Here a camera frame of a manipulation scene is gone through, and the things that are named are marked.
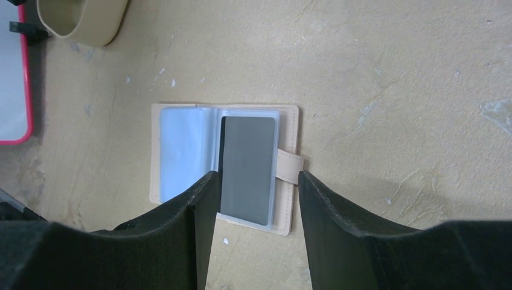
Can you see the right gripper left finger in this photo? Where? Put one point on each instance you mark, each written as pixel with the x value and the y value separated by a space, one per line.
pixel 166 248

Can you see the black board clip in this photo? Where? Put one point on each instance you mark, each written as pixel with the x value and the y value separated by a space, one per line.
pixel 32 32

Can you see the black credit card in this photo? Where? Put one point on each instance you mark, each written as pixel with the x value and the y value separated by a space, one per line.
pixel 246 167

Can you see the blue credit card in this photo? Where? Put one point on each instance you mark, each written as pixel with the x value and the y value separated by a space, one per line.
pixel 188 148

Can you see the beige plastic tray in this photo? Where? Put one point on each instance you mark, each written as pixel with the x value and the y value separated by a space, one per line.
pixel 89 22

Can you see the beige leather card holder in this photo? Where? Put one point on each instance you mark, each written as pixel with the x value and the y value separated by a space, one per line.
pixel 288 165

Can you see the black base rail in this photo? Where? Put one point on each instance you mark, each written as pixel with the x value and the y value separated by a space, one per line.
pixel 13 210

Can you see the white board with pink frame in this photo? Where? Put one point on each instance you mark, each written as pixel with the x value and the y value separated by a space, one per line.
pixel 16 96

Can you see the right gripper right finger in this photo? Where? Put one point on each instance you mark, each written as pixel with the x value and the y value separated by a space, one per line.
pixel 349 247

